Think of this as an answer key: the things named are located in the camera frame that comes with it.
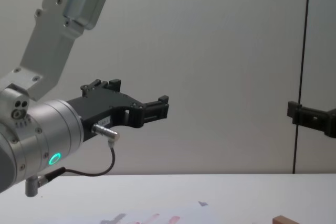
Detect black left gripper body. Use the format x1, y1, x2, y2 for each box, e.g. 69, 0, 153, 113
65, 92, 137, 143

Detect thin dark vertical strip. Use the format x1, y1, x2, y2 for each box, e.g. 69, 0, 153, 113
292, 0, 312, 175

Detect white table cloth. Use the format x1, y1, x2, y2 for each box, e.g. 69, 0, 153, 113
0, 173, 336, 224

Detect brown wooden block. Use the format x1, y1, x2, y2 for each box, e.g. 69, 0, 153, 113
272, 214, 297, 224

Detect white sheet with pink marks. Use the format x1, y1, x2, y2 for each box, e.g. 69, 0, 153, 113
44, 199, 274, 224

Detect thin dark cable silver plugs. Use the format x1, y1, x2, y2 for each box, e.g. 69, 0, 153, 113
24, 123, 121, 198

